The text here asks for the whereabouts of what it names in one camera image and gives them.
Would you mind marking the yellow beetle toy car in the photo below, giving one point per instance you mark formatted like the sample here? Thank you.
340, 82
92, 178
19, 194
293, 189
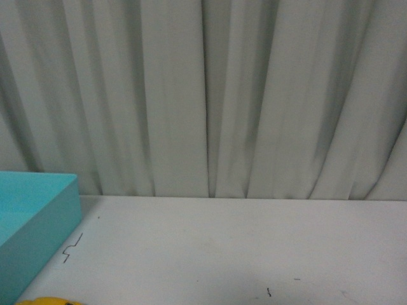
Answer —
48, 301

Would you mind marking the grey pleated curtain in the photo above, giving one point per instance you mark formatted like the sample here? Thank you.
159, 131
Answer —
213, 99

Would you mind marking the turquoise storage box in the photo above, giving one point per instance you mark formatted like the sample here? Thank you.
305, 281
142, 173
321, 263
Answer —
39, 211

